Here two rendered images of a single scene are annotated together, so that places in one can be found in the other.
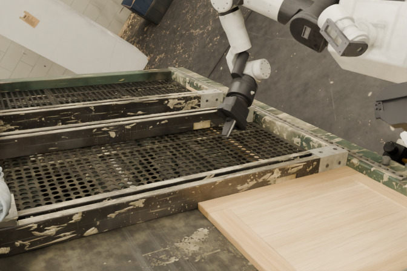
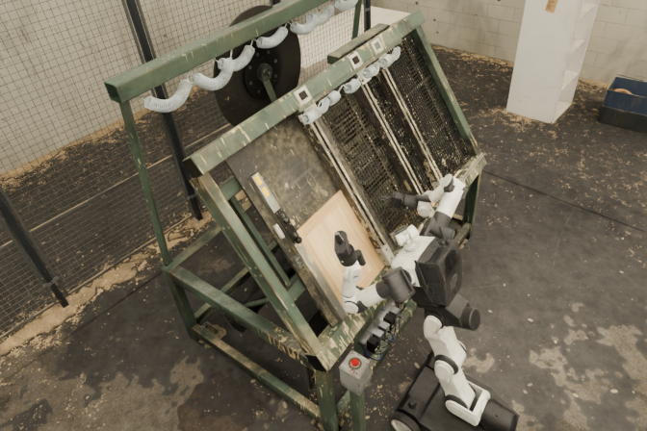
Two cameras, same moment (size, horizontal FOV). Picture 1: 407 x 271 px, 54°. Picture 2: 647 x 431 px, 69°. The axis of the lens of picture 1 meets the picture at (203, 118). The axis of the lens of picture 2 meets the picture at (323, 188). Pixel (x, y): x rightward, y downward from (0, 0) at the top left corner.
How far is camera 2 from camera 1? 1.76 m
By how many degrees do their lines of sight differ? 31
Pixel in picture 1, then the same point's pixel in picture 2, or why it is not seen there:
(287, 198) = (352, 231)
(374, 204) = not seen: hidden behind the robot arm
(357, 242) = (331, 257)
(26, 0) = not seen: outside the picture
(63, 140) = (371, 114)
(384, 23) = (413, 253)
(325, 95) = (492, 281)
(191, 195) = (342, 186)
